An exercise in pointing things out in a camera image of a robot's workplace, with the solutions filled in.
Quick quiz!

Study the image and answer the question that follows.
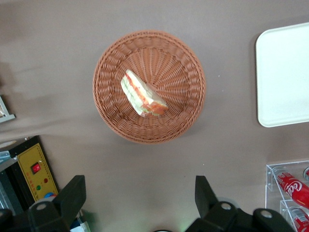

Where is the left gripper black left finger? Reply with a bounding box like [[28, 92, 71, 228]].
[[0, 175, 87, 232]]

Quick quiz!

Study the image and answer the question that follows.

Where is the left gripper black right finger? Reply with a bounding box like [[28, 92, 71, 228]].
[[185, 175, 296, 232]]

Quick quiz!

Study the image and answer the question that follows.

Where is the triangular sandwich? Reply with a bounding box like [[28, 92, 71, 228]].
[[120, 69, 169, 118]]

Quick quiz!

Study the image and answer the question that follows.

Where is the round brown wicker basket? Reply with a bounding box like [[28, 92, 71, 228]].
[[92, 29, 207, 145]]

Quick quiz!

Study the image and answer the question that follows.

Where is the cream rectangular tray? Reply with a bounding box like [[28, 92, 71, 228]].
[[255, 22, 309, 128]]

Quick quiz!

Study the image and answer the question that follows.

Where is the black food warmer machine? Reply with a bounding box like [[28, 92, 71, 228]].
[[0, 135, 60, 216]]

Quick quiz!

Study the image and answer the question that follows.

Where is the clear acrylic bottle rack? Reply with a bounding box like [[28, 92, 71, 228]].
[[265, 160, 309, 232]]

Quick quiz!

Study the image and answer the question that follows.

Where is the grey metal snack rack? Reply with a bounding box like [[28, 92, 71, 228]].
[[0, 95, 16, 124]]

